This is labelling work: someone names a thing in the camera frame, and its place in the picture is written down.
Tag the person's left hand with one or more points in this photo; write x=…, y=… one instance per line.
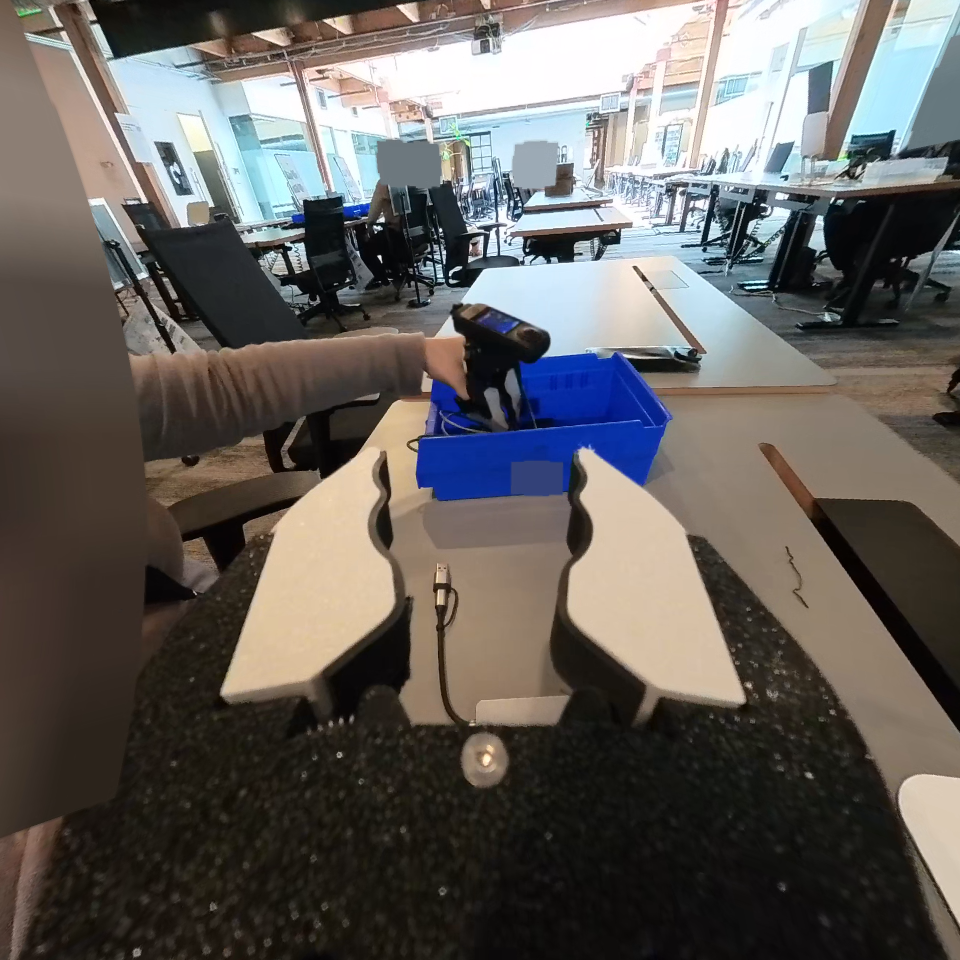
x=446, y=364

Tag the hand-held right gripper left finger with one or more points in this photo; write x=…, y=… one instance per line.
x=315, y=600

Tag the white square stand base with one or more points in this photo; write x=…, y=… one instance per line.
x=937, y=825

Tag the black office chair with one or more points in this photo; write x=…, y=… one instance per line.
x=225, y=285
x=457, y=225
x=330, y=247

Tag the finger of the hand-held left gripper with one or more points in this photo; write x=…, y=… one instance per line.
x=519, y=401
x=495, y=409

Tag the silver foil bag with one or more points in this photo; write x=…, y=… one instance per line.
x=645, y=358

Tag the black ceiling beam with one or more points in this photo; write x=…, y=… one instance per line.
x=262, y=19

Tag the wooden top office desk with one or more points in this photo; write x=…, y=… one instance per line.
x=570, y=221
x=825, y=187

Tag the blue plastic bin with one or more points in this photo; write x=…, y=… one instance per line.
x=465, y=465

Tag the black chair armrest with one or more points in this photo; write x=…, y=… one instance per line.
x=247, y=499

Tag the person's left forearm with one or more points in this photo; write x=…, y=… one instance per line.
x=285, y=390

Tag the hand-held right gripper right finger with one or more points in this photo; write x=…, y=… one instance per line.
x=652, y=600

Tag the grey office desk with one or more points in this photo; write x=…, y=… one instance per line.
x=570, y=300

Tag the easel board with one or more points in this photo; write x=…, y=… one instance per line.
x=112, y=232

